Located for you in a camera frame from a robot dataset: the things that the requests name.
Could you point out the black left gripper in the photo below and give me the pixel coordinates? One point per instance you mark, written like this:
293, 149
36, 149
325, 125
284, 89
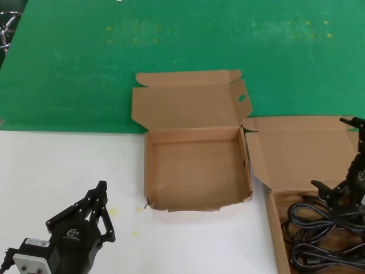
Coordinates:
74, 245

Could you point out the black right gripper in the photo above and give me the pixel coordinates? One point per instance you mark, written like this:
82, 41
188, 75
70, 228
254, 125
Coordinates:
357, 179

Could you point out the open cardboard box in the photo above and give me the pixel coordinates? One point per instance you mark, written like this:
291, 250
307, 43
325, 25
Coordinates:
196, 171

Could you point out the green table mat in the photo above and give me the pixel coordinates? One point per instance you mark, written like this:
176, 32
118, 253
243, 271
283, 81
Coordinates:
85, 71

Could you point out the black stool with chrome base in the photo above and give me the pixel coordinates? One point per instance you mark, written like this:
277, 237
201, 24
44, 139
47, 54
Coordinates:
11, 21

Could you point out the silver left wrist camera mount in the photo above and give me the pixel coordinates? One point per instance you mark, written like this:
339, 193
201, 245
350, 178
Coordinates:
28, 262

